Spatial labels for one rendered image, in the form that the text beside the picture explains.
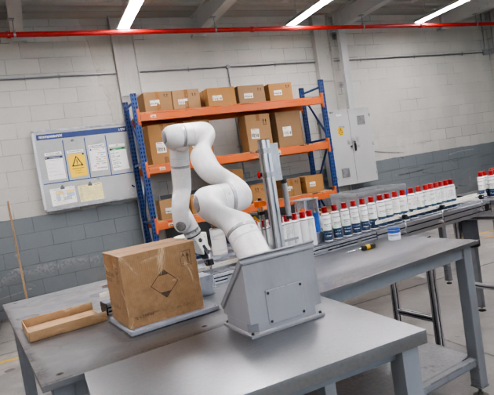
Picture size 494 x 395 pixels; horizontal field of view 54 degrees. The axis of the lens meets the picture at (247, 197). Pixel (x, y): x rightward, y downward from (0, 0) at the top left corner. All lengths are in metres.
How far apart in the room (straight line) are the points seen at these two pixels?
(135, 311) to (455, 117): 8.72
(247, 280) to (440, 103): 8.49
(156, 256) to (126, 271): 0.12
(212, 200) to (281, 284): 0.42
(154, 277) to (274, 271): 0.50
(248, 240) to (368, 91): 7.18
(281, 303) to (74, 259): 5.34
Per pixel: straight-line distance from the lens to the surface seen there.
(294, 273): 1.61
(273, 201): 2.40
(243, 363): 1.41
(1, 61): 6.95
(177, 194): 2.26
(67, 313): 2.36
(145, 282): 1.84
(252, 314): 1.56
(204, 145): 2.00
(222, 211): 1.76
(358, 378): 2.70
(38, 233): 6.72
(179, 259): 1.88
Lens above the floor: 1.35
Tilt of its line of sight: 3 degrees down
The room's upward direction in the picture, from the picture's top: 9 degrees counter-clockwise
